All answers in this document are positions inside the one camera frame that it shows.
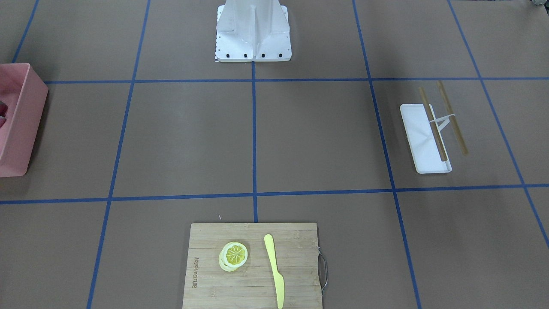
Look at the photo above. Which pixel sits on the yellow plastic knife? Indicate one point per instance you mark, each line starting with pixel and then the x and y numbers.
pixel 279 283

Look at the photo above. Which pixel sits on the white rectangular tray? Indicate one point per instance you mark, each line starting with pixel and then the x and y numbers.
pixel 421 142

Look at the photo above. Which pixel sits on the yellow lemon slices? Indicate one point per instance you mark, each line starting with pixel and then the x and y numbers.
pixel 232 256

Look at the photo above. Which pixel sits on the maroon wiping cloth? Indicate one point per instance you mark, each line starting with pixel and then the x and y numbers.
pixel 3 112

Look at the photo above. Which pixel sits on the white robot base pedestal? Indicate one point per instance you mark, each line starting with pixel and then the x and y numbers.
pixel 252 30

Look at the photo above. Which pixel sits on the bamboo cutting board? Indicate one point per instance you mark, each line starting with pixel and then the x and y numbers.
pixel 252 286

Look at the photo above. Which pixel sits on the pink plastic bin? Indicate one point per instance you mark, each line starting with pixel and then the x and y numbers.
pixel 24 94

